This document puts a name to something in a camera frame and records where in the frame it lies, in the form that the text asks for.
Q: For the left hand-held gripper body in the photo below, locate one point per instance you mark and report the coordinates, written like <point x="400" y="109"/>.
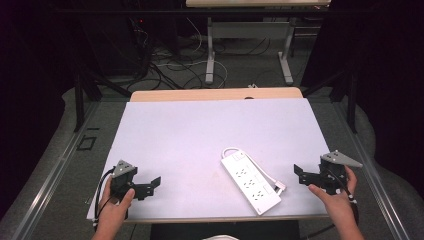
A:
<point x="124" y="176"/>

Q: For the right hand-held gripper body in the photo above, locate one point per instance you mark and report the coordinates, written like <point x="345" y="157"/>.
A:
<point x="333" y="173"/>

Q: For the white power strip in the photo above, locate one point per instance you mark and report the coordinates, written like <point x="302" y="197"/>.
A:
<point x="250" y="181"/>

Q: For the person's left hand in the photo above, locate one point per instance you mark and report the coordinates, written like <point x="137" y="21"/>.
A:
<point x="115" y="210"/>

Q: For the person's right hand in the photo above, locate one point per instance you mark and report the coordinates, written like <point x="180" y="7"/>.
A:
<point x="338" y="203"/>

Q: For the pale table mat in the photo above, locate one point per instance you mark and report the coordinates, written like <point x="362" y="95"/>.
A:
<point x="186" y="143"/>

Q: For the black metal stand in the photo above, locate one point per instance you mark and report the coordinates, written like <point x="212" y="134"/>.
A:
<point x="350" y="100"/>
<point x="80" y="100"/>

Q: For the person's white clothing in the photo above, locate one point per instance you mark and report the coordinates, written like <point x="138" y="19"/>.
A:
<point x="220" y="237"/>

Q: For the wooden table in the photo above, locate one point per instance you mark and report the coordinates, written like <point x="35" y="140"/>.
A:
<point x="213" y="94"/>

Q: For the aluminium rail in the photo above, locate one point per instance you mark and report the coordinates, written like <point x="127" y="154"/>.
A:
<point x="50" y="186"/>
<point x="373" y="173"/>

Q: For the white metal frame desk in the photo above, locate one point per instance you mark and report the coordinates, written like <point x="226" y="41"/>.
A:
<point x="248" y="30"/>

